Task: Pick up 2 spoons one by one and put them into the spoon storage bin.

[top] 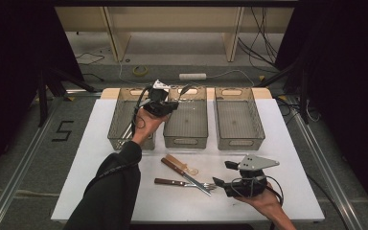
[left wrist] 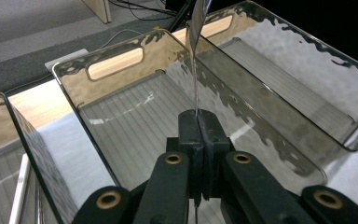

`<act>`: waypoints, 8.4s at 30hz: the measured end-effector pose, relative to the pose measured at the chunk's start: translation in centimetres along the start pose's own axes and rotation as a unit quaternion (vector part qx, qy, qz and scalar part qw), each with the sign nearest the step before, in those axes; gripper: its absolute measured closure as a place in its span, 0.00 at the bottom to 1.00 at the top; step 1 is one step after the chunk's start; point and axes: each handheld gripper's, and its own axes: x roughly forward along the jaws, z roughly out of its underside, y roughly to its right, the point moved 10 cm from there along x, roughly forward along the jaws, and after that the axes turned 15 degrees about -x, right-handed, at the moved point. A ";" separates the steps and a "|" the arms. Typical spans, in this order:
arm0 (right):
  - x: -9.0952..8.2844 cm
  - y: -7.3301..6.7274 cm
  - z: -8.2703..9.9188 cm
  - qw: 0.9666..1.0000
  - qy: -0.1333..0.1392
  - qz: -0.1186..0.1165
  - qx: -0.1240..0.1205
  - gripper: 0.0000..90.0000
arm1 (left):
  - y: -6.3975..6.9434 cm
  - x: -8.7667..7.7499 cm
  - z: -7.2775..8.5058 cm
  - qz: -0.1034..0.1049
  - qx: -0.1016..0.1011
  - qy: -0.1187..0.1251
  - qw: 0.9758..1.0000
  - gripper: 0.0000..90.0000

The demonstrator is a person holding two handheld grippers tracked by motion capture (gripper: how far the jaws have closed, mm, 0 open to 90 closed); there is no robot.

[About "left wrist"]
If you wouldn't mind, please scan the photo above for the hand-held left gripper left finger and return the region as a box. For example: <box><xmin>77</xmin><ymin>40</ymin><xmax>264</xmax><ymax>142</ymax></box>
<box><xmin>167</xmin><ymin>108</ymin><xmax>205</xmax><ymax>200</ymax></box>

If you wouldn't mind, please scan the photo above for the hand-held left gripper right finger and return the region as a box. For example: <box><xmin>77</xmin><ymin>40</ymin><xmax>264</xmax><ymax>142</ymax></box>
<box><xmin>199</xmin><ymin>109</ymin><xmax>235</xmax><ymax>200</ymax></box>

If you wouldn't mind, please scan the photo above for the smoky transparent plastic bin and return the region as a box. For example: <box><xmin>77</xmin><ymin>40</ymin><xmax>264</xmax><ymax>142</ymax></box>
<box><xmin>0</xmin><ymin>91</ymin><xmax>79</xmax><ymax>224</ymax></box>
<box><xmin>186</xmin><ymin>0</ymin><xmax>358</xmax><ymax>152</ymax></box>
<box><xmin>51</xmin><ymin>28</ymin><xmax>328</xmax><ymax>224</ymax></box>

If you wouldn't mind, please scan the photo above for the metal spoon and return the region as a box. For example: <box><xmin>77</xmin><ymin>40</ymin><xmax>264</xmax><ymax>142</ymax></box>
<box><xmin>186</xmin><ymin>0</ymin><xmax>213</xmax><ymax>119</ymax></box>

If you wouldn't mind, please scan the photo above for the black metal stand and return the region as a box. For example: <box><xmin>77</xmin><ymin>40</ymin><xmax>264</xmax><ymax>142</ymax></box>
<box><xmin>167</xmin><ymin>0</ymin><xmax>198</xmax><ymax>32</ymax></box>

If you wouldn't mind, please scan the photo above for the light wooden shelf unit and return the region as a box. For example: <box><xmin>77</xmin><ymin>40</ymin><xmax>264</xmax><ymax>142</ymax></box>
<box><xmin>81</xmin><ymin>0</ymin><xmax>114</xmax><ymax>24</ymax></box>

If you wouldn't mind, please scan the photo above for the white cable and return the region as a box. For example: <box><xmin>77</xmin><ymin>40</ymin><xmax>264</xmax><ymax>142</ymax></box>
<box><xmin>97</xmin><ymin>28</ymin><xmax>145</xmax><ymax>50</ymax></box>

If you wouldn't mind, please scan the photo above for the black cable bundle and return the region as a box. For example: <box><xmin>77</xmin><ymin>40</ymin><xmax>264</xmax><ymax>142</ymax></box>
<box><xmin>107</xmin><ymin>0</ymin><xmax>185</xmax><ymax>22</ymax></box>

